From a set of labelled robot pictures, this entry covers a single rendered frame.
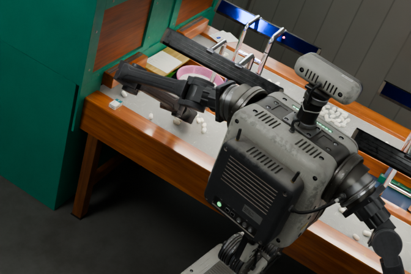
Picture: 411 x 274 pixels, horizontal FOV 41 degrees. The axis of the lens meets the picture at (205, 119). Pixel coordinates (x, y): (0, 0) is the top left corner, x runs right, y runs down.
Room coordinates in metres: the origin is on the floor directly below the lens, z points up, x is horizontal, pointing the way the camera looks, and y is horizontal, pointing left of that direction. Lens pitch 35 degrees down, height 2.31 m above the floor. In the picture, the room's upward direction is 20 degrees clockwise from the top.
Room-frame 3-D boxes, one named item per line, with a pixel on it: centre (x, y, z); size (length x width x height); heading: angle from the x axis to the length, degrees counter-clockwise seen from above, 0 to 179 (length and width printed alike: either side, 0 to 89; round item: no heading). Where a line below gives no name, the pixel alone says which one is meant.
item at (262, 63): (2.70, -0.13, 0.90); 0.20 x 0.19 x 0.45; 73
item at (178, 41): (2.24, 0.02, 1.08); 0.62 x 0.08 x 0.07; 73
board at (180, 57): (2.62, 0.30, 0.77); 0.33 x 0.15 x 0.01; 163
